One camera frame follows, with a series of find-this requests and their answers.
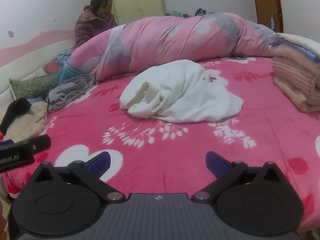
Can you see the pink grey floral duvet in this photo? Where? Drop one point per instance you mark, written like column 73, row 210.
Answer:
column 162, row 40

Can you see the teal bag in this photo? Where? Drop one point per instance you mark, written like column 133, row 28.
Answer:
column 176, row 13

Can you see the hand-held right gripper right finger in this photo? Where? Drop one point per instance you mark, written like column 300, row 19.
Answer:
column 215, row 165

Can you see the grey crumpled garment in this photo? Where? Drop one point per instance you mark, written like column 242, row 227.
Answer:
column 67, row 92

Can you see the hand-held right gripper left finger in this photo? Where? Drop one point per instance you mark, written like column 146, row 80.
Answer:
column 100, row 163

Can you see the dark patterned bag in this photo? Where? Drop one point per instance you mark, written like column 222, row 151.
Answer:
column 200, row 11

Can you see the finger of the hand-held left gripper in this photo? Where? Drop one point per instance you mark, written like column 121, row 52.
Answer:
column 6, row 142
column 41, row 143

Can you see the pale beige folded garment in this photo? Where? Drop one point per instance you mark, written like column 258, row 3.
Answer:
column 287, row 52

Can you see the dark pink pillow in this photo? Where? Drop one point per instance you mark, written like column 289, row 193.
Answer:
column 51, row 68

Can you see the blue folded garment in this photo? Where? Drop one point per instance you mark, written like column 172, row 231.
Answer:
column 300, row 50

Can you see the brown wooden door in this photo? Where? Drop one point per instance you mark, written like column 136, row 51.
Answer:
column 267, row 5

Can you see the pink checked folded garment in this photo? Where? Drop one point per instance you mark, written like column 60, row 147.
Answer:
column 295, row 75

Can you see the teal striped cloth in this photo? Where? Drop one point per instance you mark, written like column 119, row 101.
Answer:
column 67, row 72

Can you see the black garment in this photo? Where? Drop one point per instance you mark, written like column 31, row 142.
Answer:
column 15, row 112

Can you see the light blue cloth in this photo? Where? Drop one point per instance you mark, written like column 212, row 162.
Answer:
column 63, row 56

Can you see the pale yellow wardrobe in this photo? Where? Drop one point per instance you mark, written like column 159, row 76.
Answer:
column 147, row 0

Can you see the cream white folded garment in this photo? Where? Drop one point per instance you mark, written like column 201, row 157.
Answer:
column 300, row 41

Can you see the blue face mask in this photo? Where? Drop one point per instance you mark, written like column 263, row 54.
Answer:
column 274, row 23

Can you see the grey wall plate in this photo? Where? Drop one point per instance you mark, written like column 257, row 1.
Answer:
column 10, row 34

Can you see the pink floral blanket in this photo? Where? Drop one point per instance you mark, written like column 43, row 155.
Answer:
column 200, row 135

